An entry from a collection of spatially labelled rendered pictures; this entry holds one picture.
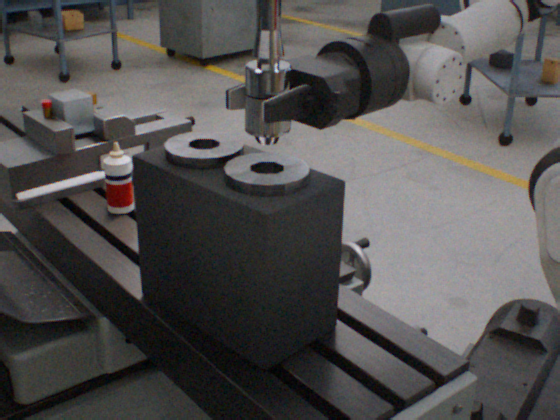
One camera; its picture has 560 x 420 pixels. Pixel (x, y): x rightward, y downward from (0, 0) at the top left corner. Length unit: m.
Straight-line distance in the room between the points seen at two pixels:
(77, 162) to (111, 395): 0.38
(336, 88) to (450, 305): 2.02
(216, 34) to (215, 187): 4.92
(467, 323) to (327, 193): 1.89
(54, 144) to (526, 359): 0.93
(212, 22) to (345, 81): 4.87
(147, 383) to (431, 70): 0.64
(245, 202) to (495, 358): 0.82
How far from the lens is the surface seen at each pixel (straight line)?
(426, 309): 2.66
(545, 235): 1.14
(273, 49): 0.72
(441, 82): 0.87
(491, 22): 1.01
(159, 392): 1.19
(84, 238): 1.08
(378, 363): 0.82
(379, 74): 0.80
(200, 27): 5.58
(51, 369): 1.08
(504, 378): 1.40
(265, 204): 0.72
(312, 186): 0.76
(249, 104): 0.73
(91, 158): 1.24
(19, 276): 1.13
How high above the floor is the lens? 1.42
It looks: 25 degrees down
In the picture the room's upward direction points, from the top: 1 degrees clockwise
